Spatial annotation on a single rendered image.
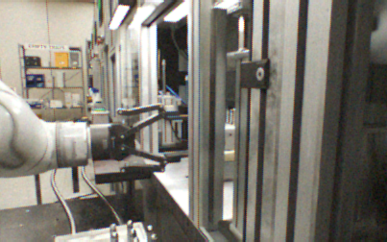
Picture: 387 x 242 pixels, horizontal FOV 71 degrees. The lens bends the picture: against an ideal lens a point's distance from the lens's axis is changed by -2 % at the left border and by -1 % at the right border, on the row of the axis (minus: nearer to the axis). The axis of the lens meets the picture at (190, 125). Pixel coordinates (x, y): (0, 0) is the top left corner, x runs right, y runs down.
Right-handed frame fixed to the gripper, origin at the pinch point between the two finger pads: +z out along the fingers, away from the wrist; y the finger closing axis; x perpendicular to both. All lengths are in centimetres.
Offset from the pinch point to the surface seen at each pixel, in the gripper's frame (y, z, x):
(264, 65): 13.3, -5.7, -37.9
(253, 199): 0.3, -5.4, -36.3
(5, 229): -33, -47, 37
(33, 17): 182, -136, 750
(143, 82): 12.4, -5.0, 19.5
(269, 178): 3.3, -5.4, -38.7
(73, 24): 171, -42, 750
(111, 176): -11.1, -15.5, 11.1
